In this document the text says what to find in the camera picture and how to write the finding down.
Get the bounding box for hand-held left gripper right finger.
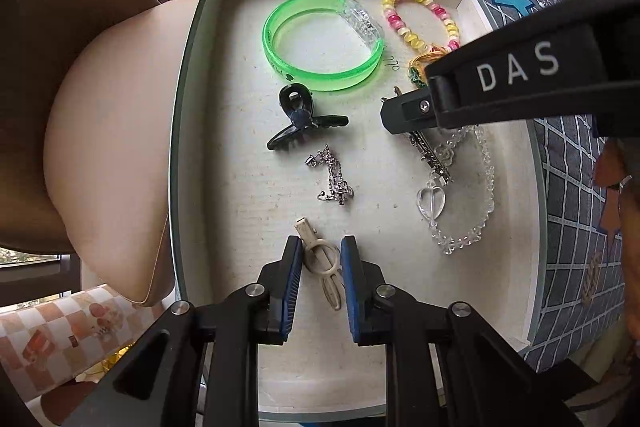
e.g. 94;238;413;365
341;236;584;427

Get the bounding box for yellow hair ties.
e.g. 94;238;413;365
407;46;449;72

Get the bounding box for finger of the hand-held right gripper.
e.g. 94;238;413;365
380;85;442;136

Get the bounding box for white shallow box tray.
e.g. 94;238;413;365
168;0;549;427

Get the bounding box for beige upholstered chair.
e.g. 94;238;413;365
0;0;202;309

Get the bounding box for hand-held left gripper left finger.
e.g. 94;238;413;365
65;235;305;427

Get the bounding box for pink yellow beaded bracelet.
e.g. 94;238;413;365
382;0;461;54

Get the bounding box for clear crystal heart bracelet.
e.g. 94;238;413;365
416;124;496;256

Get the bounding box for silver chain earring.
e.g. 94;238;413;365
304;144;357;207

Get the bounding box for brown braided bracelet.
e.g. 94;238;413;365
582;251;604;309

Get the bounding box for rhinestone barrette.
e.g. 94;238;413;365
392;86;454;186

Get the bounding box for black hair claw clip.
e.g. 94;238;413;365
266;82;350;152

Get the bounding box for green translucent bangle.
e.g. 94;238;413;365
262;0;386;93

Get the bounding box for orange checkered printed cloth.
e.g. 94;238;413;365
0;284;177;401

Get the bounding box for beige hollow hair clip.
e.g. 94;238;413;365
294;216;346;312

